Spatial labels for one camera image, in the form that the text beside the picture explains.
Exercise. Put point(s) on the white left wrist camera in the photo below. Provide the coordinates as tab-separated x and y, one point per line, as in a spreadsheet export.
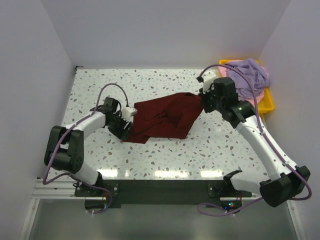
128	112

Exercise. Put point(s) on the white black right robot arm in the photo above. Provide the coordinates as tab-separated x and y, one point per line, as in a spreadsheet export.
285	179

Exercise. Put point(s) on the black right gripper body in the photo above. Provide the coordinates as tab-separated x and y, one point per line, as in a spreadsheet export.
210	103

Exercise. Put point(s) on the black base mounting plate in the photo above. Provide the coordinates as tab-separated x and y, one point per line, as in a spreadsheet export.
160	192

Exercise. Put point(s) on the lavender t shirt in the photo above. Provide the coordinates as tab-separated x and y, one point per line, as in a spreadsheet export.
252	75

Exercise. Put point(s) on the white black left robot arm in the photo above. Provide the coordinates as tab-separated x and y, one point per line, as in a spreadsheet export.
65	148

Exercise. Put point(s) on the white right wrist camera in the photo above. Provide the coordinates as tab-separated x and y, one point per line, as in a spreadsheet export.
206	80

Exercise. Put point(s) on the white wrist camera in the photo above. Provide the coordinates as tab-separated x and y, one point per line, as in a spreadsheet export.
128	112
206	80

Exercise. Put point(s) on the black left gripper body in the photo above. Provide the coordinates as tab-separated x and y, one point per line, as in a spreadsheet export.
118	125

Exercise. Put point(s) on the pink t shirt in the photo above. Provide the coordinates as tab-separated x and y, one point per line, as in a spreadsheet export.
262	95

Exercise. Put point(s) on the aluminium extrusion rail frame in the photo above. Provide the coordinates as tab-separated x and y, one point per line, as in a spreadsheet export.
211	150

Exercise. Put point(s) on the dark red t shirt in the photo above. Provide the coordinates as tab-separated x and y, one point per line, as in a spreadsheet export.
170	116

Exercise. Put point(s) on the yellow plastic bin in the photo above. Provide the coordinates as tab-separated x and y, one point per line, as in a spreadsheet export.
265	101

